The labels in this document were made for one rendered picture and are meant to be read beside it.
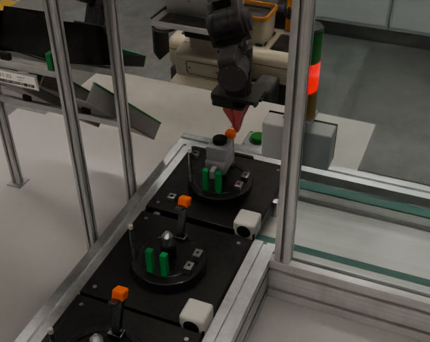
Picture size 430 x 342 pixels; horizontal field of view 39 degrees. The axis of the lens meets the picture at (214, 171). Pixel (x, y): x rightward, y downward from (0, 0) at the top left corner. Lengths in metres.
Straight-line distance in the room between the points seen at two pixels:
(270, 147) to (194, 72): 1.06
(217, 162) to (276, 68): 1.05
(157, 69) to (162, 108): 2.12
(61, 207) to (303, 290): 0.62
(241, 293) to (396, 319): 0.29
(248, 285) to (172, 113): 0.80
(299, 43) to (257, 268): 0.44
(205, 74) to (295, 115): 1.13
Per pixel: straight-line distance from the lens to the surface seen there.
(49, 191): 1.55
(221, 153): 1.25
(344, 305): 1.21
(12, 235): 1.46
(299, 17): 0.92
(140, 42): 4.32
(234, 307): 1.11
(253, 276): 1.15
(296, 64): 0.95
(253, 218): 1.22
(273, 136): 1.05
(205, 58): 2.05
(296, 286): 1.21
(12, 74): 1.14
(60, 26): 1.05
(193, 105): 1.84
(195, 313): 1.05
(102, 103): 1.27
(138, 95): 1.91
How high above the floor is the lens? 1.79
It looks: 36 degrees down
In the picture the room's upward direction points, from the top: 1 degrees counter-clockwise
